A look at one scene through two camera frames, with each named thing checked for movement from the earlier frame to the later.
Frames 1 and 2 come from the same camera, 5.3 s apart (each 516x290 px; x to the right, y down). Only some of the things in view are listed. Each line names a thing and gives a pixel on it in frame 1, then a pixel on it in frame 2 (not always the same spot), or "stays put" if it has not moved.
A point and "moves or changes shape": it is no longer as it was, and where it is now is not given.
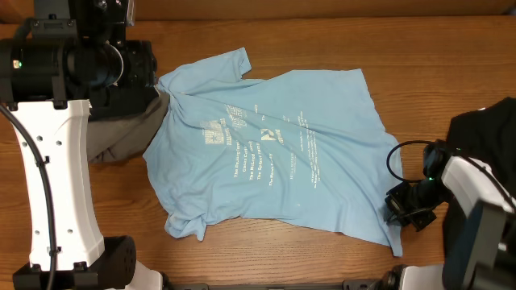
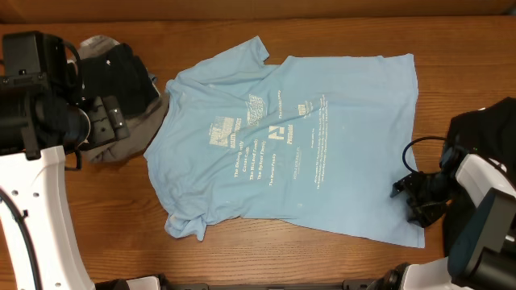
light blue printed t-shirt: (301, 149) moves or changes shape
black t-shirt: (487, 135) stays put
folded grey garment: (125, 137) stays put
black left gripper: (143, 68) to (109, 120)
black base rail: (384, 283) stays put
